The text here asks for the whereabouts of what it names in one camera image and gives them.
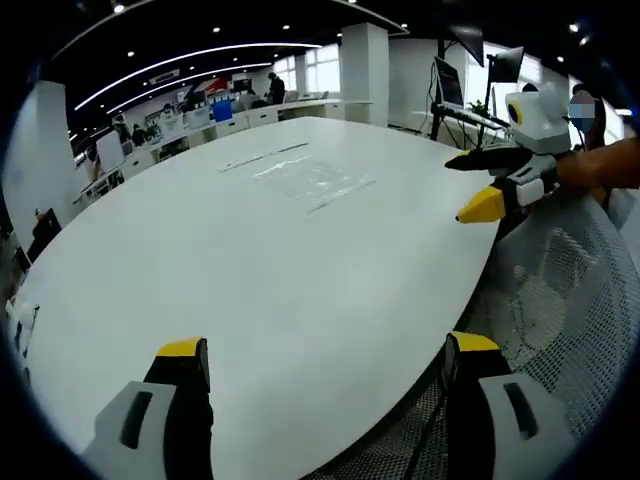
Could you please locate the white square column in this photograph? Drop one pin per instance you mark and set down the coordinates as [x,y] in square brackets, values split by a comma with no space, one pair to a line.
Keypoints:
[40,160]
[365,75]

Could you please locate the green potted plant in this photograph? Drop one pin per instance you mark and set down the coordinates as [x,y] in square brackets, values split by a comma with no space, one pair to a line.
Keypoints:
[477,106]

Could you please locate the white mesh office chair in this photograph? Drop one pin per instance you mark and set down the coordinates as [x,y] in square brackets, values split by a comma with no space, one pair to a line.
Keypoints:
[550,280]

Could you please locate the long white office desk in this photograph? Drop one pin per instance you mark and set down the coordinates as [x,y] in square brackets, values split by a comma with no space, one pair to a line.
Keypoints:
[260,117]

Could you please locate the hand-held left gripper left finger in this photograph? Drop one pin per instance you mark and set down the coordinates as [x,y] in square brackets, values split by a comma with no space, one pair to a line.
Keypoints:
[150,425]

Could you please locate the blue box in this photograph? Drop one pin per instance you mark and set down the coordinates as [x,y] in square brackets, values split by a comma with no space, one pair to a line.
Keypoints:
[222,111]

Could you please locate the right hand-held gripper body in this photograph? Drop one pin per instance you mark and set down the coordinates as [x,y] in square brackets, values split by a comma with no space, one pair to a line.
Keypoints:
[542,127]

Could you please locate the clear plastic resealable bag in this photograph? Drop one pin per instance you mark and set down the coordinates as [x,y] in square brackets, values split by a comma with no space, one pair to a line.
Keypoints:
[310,180]
[260,158]

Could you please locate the black office chair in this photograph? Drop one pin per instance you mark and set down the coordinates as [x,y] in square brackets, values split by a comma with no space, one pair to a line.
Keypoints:
[45,235]

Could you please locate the curved ceiling strip light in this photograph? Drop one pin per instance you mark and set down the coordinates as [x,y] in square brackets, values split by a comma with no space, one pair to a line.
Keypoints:
[210,52]

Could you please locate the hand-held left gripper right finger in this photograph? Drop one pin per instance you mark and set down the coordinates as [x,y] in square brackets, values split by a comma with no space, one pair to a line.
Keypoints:
[490,415]

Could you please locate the open laptop on stand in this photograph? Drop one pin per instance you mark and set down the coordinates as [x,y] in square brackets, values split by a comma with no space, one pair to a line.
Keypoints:
[450,82]

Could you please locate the black tripod stand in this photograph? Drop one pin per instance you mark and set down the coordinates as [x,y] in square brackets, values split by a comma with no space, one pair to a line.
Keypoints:
[450,111]

